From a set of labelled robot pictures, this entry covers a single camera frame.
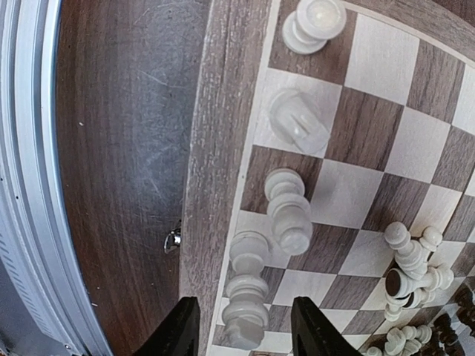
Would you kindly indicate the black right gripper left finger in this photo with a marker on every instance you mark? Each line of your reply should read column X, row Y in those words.
column 178, row 334

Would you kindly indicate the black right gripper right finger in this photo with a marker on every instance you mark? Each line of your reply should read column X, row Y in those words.
column 313, row 334

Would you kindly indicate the white pawn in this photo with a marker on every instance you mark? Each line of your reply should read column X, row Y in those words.
column 296, row 120

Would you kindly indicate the white rook corner piece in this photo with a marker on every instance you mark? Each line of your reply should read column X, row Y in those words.
column 314, row 22

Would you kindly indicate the wooden chess board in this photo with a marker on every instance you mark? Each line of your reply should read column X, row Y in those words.
column 396, row 89

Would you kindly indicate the aluminium front rail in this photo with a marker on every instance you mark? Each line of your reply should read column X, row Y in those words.
column 36, row 245

